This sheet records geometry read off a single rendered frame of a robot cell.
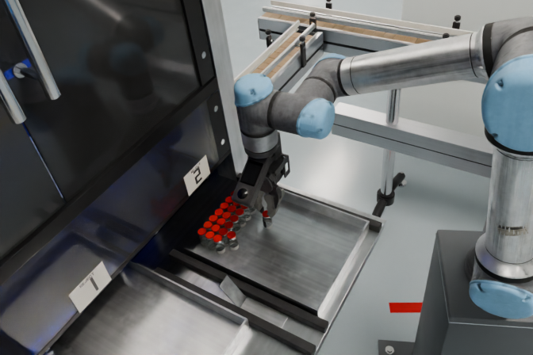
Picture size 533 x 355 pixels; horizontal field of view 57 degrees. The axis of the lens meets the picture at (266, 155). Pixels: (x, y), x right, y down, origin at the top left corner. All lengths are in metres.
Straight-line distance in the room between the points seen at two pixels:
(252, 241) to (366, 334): 0.97
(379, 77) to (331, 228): 0.41
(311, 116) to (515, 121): 0.34
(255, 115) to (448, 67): 0.35
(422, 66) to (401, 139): 1.14
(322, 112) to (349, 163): 1.77
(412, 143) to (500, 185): 1.19
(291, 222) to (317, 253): 0.11
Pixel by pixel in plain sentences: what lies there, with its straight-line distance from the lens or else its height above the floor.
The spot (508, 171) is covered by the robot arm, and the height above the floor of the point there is 1.25.
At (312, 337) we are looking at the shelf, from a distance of 1.04.
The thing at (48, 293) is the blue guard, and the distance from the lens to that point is 0.97.
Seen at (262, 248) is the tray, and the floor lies 0.88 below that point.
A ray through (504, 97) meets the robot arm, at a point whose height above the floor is 1.39.
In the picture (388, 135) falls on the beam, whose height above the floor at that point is 0.51.
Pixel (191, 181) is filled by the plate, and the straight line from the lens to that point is 1.15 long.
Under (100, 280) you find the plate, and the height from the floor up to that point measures 1.01.
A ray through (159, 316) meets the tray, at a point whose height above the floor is 0.88.
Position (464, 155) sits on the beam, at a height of 0.51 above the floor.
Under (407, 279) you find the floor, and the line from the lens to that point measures 2.20.
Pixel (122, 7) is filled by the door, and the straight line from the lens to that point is 0.90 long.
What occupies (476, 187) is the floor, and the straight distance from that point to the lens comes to 2.61.
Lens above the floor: 1.79
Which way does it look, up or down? 41 degrees down
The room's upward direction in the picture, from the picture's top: 8 degrees counter-clockwise
